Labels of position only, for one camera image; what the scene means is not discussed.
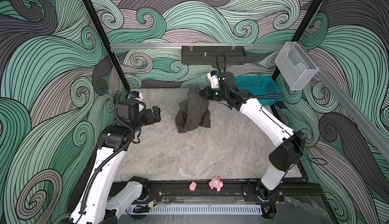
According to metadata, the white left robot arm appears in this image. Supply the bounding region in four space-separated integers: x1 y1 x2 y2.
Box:
66 98 161 224

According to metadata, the black wall shelf tray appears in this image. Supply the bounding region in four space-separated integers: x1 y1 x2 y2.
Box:
181 46 247 67

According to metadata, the pink plush pig toy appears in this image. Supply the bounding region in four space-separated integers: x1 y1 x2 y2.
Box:
209 176 223 192

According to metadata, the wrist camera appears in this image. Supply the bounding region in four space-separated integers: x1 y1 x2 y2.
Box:
127 91 143 101
207 71 220 90

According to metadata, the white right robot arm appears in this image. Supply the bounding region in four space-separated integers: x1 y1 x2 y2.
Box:
199 71 306 199

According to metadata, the white slotted cable duct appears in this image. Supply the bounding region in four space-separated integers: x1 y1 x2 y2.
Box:
125 204 262 215

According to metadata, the small pink toy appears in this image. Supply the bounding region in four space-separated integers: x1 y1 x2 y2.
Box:
189 181 197 192

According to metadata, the aluminium wall rail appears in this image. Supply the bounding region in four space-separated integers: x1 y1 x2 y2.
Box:
110 43 284 50

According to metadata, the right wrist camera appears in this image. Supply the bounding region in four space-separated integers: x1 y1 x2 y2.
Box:
207 71 220 90

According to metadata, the dark grey pinstripe shirt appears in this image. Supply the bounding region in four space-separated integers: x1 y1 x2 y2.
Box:
175 87 211 133

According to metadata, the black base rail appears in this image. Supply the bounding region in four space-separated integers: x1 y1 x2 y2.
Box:
141 177 324 204

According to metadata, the clear plastic wall bin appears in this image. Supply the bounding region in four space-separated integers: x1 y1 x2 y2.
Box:
275 42 319 91

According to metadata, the teal plastic basket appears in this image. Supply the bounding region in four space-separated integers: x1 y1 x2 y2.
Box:
235 76 284 106

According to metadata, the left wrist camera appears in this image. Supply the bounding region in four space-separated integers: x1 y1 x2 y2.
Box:
127 91 143 101

